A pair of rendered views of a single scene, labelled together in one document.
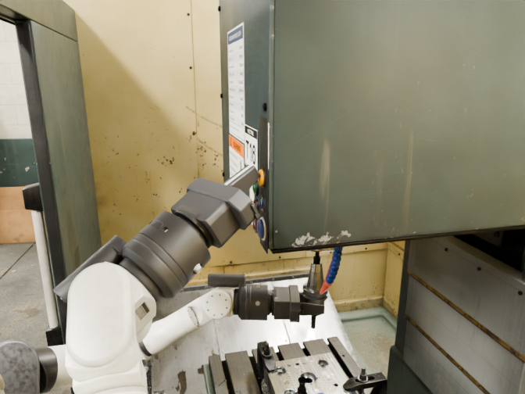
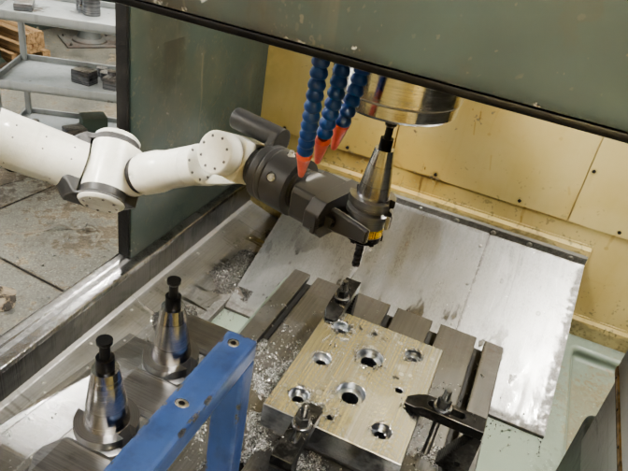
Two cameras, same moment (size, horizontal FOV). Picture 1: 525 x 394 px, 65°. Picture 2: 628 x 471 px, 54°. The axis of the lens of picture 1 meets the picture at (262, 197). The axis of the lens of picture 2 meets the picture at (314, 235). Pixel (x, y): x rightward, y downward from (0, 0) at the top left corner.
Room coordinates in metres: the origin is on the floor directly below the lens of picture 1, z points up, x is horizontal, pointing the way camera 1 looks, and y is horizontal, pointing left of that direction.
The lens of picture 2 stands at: (0.28, -0.46, 1.72)
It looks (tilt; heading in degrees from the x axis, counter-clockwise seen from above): 31 degrees down; 32
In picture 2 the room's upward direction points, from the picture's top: 10 degrees clockwise
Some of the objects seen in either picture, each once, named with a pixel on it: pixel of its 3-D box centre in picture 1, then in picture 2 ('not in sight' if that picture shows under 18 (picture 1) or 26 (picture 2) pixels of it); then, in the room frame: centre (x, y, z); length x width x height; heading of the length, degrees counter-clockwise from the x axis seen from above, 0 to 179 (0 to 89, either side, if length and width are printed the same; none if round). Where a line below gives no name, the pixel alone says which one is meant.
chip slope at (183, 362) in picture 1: (255, 341); (400, 297); (1.57, 0.03, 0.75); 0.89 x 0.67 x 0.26; 104
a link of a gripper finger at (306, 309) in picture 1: (312, 309); (346, 228); (0.90, -0.12, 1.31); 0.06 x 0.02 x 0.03; 89
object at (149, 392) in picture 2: not in sight; (141, 392); (0.59, -0.09, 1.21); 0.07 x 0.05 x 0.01; 104
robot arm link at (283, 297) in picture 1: (275, 301); (309, 192); (0.93, -0.03, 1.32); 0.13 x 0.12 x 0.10; 179
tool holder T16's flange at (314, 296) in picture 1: (315, 291); (371, 202); (0.93, -0.13, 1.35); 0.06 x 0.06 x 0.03
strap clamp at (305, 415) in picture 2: not in sight; (296, 443); (0.83, -0.15, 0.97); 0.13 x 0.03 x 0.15; 14
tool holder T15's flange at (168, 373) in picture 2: not in sight; (170, 360); (0.64, -0.07, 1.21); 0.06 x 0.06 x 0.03
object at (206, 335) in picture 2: not in sight; (196, 334); (0.69, -0.06, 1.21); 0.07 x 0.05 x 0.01; 104
